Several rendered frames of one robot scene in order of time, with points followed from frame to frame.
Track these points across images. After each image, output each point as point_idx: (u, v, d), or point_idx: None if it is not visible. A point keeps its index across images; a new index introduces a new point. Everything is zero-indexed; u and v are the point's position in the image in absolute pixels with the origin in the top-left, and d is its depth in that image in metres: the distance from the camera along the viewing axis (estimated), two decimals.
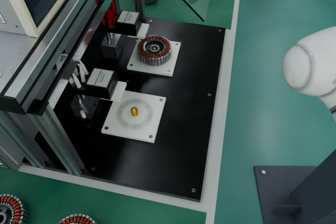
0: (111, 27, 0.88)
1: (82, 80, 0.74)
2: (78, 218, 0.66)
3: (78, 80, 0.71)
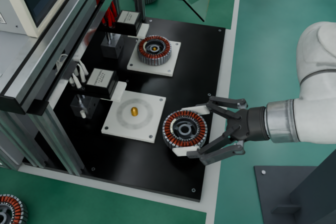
0: (111, 27, 0.88)
1: (82, 80, 0.74)
2: (176, 114, 0.75)
3: (78, 80, 0.71)
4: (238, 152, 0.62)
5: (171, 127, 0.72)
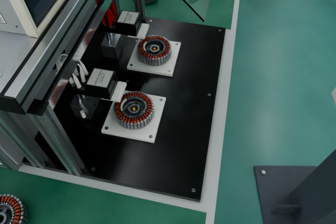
0: (111, 27, 0.88)
1: (82, 80, 0.74)
2: (127, 94, 0.83)
3: (78, 80, 0.71)
4: None
5: (121, 105, 0.80)
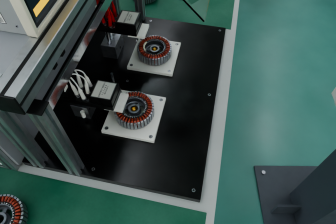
0: (111, 27, 0.88)
1: (86, 92, 0.78)
2: None
3: (82, 92, 0.75)
4: None
5: None
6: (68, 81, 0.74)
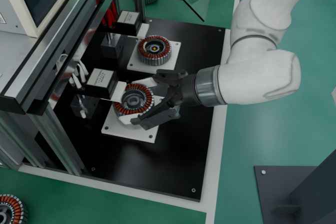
0: (111, 27, 0.88)
1: (82, 80, 0.74)
2: (126, 86, 0.80)
3: (78, 80, 0.71)
4: (173, 115, 0.67)
5: None
6: None
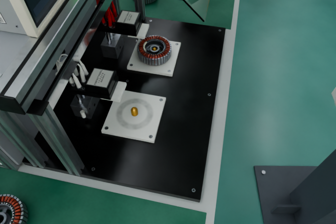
0: (111, 27, 0.88)
1: (82, 80, 0.74)
2: None
3: (78, 80, 0.71)
4: None
5: None
6: None
